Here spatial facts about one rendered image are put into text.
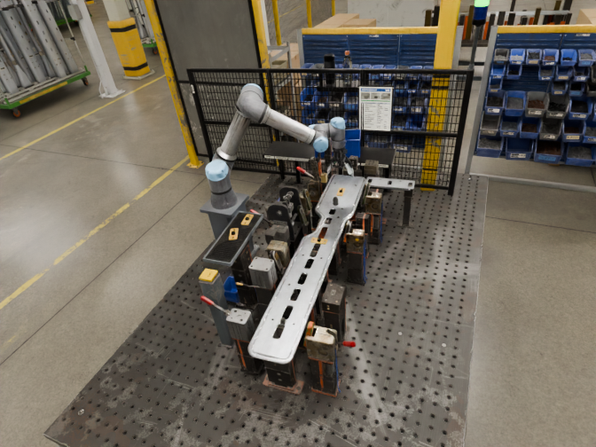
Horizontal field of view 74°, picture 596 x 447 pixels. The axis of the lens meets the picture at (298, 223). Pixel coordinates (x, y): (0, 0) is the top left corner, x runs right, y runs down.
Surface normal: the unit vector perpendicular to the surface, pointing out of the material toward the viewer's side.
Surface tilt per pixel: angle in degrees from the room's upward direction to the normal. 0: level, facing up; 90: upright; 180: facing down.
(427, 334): 0
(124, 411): 0
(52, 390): 0
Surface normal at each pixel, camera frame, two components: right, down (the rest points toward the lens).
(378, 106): -0.32, 0.60
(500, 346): -0.09, -0.80
